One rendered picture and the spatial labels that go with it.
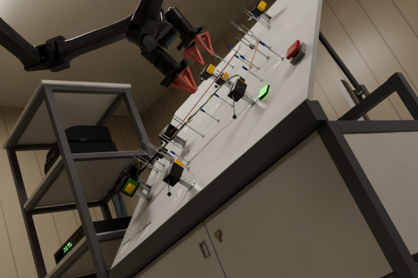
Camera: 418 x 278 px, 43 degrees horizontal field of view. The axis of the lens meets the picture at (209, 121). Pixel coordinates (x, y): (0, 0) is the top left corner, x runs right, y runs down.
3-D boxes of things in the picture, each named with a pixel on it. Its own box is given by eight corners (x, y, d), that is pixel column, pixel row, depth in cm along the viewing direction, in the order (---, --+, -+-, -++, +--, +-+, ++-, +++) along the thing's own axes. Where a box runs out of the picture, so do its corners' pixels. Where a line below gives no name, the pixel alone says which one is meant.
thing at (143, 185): (139, 196, 242) (112, 180, 239) (157, 179, 231) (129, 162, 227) (134, 208, 237) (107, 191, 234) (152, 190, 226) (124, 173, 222)
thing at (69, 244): (86, 236, 225) (82, 222, 227) (56, 268, 247) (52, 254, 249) (150, 226, 247) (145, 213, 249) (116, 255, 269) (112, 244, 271)
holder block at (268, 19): (261, 25, 229) (244, 13, 227) (275, 13, 220) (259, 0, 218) (257, 33, 227) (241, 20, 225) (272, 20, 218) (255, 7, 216)
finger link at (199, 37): (210, 60, 177) (193, 39, 178) (222, 48, 172) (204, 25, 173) (198, 66, 172) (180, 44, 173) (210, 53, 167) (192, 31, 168)
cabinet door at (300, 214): (391, 272, 122) (314, 130, 138) (250, 341, 156) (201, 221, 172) (397, 270, 124) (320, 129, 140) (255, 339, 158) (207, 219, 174)
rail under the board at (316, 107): (316, 120, 133) (305, 99, 136) (113, 287, 207) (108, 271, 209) (329, 120, 137) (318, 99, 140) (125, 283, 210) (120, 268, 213)
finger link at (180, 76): (193, 92, 168) (171, 73, 167) (205, 81, 163) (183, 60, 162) (184, 104, 163) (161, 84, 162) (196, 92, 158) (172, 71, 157)
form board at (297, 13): (114, 272, 211) (110, 269, 210) (178, 114, 287) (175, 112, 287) (311, 101, 137) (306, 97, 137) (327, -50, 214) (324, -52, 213)
